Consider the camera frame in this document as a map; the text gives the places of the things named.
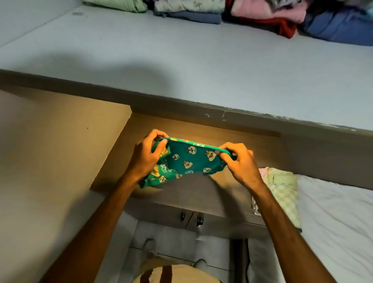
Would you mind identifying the person's right hand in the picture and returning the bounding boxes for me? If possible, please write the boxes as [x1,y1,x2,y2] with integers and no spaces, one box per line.
[217,142,264,192]

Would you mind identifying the person's left hand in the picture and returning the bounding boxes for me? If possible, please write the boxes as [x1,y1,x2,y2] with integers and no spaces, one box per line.
[125,129,169,183]

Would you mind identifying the green cartoon print garment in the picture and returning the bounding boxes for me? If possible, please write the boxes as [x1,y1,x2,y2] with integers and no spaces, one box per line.
[139,137,234,189]

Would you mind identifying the green checkered baby pants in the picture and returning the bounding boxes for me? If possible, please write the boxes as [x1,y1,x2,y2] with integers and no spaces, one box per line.
[252,168,302,231]

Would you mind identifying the stack of clothes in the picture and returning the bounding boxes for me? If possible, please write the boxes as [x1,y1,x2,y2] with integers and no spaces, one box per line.
[82,0,373,47]

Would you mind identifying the person's left forearm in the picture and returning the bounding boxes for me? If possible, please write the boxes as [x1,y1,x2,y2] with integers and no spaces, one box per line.
[39,173,140,283]

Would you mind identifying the person's right forearm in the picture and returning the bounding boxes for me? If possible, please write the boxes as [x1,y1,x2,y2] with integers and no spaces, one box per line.
[250,182,337,283]

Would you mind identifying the person's left shoe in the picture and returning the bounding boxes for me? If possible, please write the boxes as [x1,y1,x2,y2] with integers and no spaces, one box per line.
[143,238,157,257]

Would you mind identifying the brown wooden bedside cabinet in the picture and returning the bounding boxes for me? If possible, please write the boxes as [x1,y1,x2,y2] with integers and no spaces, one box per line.
[90,112,302,241]

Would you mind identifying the white bed sheet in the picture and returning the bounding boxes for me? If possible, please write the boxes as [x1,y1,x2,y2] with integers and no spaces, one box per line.
[247,175,373,283]

